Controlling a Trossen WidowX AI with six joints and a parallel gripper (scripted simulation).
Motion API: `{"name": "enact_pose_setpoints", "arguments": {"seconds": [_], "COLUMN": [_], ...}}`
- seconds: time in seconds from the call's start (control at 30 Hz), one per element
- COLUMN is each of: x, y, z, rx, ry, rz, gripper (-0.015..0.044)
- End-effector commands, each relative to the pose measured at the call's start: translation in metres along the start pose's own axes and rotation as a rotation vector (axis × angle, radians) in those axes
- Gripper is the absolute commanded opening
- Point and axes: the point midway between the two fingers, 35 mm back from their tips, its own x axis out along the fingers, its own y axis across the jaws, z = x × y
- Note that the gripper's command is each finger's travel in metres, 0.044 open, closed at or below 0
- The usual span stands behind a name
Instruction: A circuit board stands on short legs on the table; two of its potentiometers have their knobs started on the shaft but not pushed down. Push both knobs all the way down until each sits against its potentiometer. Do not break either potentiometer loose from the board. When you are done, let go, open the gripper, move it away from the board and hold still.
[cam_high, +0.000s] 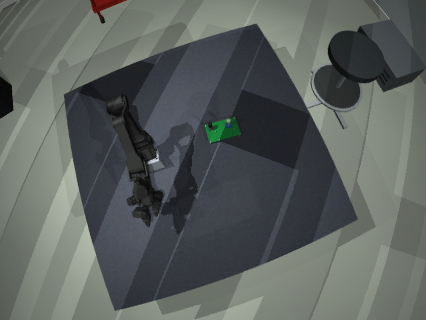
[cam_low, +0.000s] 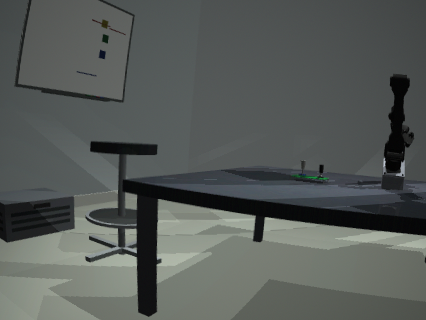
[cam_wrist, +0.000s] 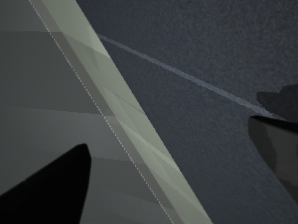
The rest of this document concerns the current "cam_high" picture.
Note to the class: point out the green circuit board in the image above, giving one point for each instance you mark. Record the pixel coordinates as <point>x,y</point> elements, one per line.
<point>222,129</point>

